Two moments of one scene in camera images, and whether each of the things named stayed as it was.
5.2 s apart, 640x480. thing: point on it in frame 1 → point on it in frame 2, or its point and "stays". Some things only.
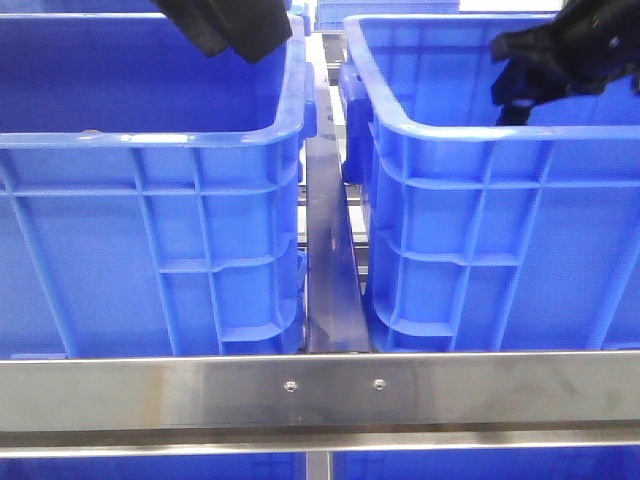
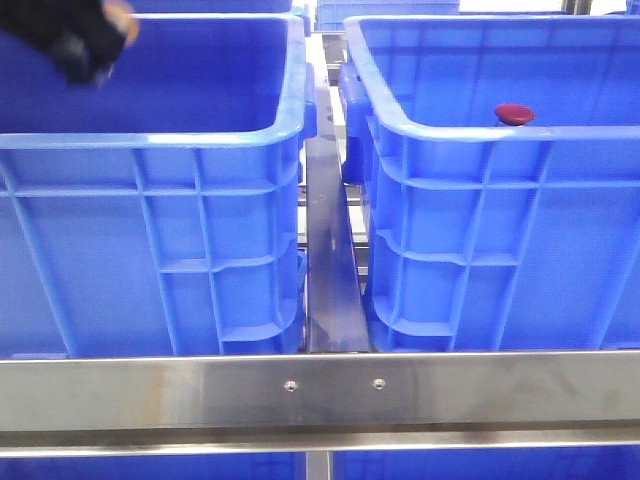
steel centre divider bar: (333, 315) stays
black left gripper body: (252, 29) → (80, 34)
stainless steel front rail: (320, 404) stays
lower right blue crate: (517, 464) stays
